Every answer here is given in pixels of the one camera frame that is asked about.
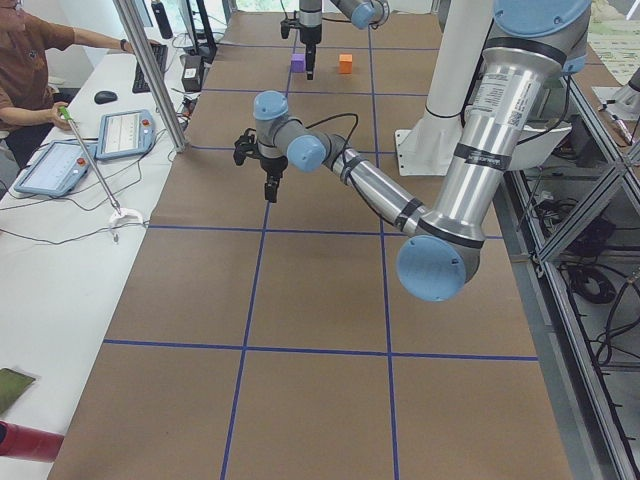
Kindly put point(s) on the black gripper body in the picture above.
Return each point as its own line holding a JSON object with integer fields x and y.
{"x": 310, "y": 39}
{"x": 274, "y": 166}

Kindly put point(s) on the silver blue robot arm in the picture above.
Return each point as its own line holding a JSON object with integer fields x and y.
{"x": 360, "y": 13}
{"x": 529, "y": 42}

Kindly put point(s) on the purple foam block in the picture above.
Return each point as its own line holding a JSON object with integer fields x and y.
{"x": 298, "y": 63}

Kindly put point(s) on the orange foam block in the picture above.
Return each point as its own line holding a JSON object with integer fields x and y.
{"x": 345, "y": 64}

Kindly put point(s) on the black monitor stand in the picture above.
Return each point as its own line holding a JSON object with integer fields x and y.
{"x": 198, "y": 29}

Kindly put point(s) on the black power adapter box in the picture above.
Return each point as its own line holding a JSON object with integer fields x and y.
{"x": 193, "y": 72}

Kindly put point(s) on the black water bottle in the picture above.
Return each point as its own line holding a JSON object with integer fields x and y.
{"x": 162, "y": 20}

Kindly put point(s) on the far blue teach pendant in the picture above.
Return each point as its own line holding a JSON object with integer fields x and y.
{"x": 125, "y": 134}

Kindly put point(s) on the blue teach pendant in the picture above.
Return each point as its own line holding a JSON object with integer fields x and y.
{"x": 55, "y": 172}
{"x": 125, "y": 134}

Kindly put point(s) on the black computer mouse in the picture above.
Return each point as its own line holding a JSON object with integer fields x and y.
{"x": 104, "y": 97}

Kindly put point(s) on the near blue teach pendant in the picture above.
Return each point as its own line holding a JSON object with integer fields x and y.
{"x": 55, "y": 172}

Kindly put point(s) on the white plastic chair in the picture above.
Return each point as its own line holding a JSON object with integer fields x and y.
{"x": 534, "y": 147}

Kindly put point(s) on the person in brown shirt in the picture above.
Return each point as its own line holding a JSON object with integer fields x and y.
{"x": 29, "y": 106}

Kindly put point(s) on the green cloth pouch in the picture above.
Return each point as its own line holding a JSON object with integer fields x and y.
{"x": 13, "y": 385}

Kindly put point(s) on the red cylinder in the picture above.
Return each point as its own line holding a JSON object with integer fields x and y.
{"x": 25, "y": 443}

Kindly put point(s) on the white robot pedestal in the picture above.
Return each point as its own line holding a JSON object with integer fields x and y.
{"x": 427, "y": 149}

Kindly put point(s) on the green handled reacher grabber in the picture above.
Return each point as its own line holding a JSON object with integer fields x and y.
{"x": 120, "y": 213}

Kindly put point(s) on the grey aluminium frame post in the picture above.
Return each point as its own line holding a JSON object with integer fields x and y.
{"x": 136, "y": 34}

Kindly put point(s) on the aluminium side frame rack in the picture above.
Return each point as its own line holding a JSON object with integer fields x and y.
{"x": 573, "y": 228}

